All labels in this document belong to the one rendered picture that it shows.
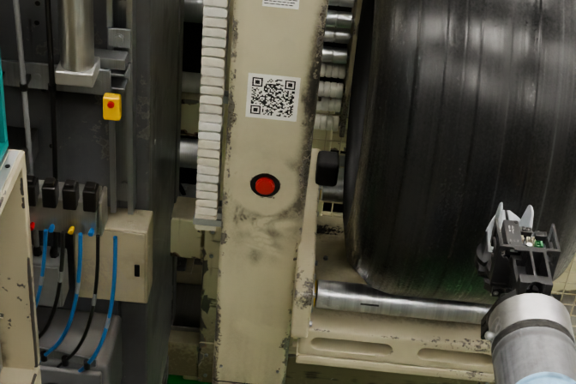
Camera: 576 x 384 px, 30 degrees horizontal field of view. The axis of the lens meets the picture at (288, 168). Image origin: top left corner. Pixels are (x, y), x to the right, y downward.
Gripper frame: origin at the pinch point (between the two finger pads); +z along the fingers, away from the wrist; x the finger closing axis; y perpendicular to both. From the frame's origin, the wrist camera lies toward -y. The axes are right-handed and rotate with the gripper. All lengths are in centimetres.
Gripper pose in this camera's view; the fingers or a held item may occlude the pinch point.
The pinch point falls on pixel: (505, 221)
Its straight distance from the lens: 140.9
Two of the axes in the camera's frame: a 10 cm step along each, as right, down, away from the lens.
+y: 0.8, -8.1, -5.9
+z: 0.6, -5.8, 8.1
